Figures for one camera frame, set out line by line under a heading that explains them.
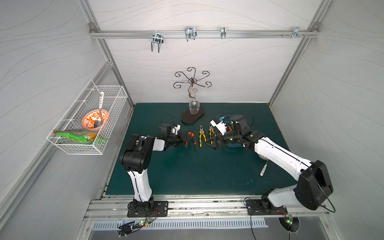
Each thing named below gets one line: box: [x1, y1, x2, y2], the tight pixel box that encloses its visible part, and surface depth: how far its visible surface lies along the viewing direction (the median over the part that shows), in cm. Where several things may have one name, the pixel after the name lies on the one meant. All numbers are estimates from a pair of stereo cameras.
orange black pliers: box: [185, 131, 198, 151], surface depth 98 cm
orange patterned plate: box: [81, 109, 110, 131], surface depth 68 cm
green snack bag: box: [53, 130, 108, 145], surface depth 56 cm
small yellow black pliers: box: [199, 125, 207, 148], surface depth 103 cm
